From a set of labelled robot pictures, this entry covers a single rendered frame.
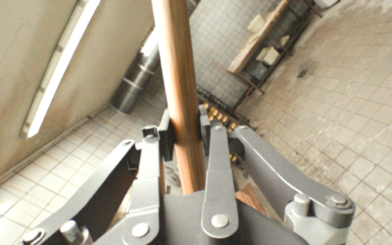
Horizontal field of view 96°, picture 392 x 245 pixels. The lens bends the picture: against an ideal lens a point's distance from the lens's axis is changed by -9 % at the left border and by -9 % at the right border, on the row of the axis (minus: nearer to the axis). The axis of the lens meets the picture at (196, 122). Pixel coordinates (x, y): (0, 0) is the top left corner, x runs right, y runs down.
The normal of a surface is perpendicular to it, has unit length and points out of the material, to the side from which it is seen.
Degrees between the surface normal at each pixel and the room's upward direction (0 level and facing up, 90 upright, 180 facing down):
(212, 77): 90
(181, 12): 115
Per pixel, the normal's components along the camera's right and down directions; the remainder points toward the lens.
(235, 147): -0.31, 0.34
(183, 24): 0.61, 0.20
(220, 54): 0.07, 0.32
